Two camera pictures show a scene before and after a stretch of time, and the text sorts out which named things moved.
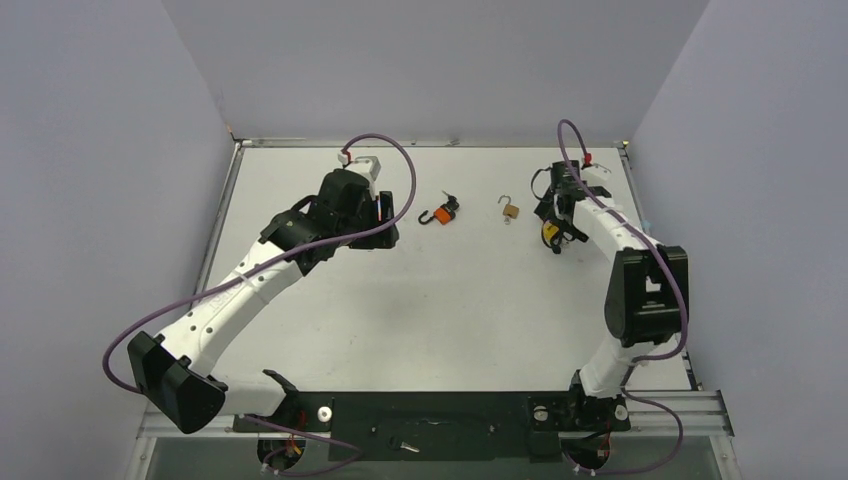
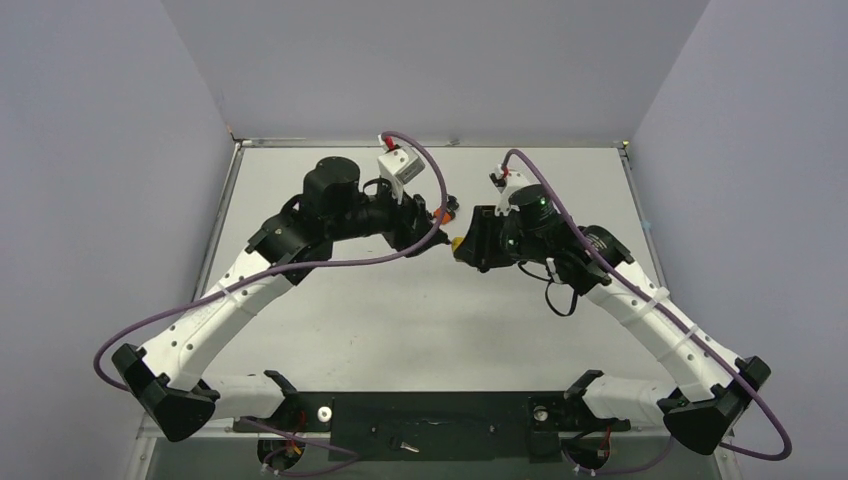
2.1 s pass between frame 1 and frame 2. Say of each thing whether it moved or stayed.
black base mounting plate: stayed
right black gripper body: moved
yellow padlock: moved
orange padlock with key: stayed
